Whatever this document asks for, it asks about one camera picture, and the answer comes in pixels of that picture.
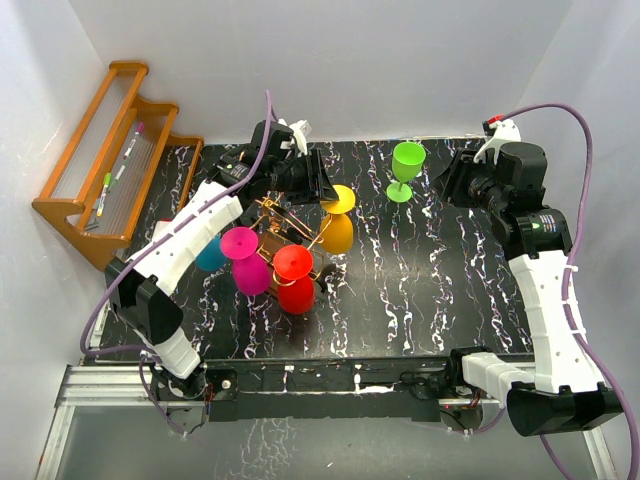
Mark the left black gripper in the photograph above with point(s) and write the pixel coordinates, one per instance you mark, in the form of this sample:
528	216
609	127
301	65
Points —
316	186

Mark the red wine glass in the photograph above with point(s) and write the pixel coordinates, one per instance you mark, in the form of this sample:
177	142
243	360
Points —
292	266

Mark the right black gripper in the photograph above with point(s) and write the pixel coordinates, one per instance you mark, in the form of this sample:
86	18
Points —
461	167

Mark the orange yellow wine glass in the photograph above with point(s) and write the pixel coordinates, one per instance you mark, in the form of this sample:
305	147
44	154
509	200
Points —
336	228

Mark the magenta wine glass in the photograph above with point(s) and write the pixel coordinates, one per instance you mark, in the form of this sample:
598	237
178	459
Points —
249	270

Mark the wooden shelf rack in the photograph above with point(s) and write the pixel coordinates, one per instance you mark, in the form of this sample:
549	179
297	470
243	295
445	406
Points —
69	197

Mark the green capped marker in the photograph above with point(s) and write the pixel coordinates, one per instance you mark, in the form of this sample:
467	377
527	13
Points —
103	195

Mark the aluminium base frame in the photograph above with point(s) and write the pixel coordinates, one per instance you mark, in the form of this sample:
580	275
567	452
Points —
229	390

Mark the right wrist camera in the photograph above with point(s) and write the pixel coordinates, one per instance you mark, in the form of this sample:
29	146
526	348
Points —
498	131

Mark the purple capped marker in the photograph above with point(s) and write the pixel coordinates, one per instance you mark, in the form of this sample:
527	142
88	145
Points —
139	130

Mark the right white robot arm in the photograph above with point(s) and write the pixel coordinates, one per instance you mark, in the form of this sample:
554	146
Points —
566	392

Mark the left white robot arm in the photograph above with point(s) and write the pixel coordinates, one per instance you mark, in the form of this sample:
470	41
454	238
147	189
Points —
277	159

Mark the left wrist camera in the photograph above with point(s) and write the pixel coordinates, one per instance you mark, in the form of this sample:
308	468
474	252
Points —
300	130

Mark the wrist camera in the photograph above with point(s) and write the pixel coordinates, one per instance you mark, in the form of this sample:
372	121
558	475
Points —
498	131
300	130

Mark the gold wire wine glass rack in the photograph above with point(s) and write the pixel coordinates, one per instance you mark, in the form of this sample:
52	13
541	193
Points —
276	228

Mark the green wine glass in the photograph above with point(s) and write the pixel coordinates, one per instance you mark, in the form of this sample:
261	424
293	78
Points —
407	162

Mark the blue wine glass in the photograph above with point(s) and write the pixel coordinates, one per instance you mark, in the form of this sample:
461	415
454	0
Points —
211	258

